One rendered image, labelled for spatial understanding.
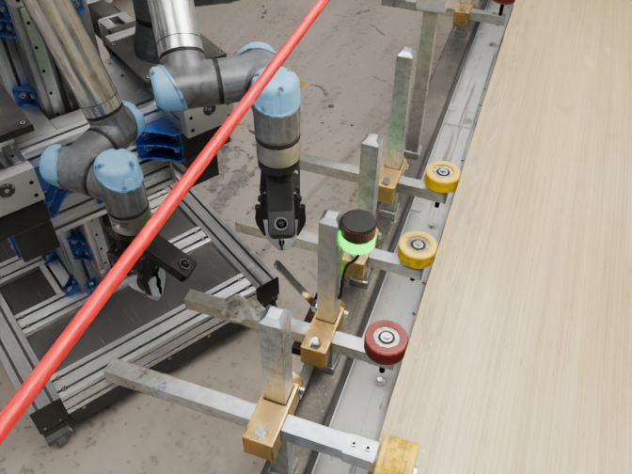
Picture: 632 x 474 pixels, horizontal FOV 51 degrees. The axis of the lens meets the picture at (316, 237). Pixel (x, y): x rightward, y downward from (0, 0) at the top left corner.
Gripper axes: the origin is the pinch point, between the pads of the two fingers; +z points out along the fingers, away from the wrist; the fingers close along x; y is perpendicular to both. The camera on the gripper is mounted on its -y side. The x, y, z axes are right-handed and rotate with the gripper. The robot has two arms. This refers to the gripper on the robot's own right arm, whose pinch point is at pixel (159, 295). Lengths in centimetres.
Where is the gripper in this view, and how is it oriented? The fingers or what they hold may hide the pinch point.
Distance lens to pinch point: 142.3
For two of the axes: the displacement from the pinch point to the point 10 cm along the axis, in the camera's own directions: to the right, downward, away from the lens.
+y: -9.4, -2.4, 2.3
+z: -0.1, 7.0, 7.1
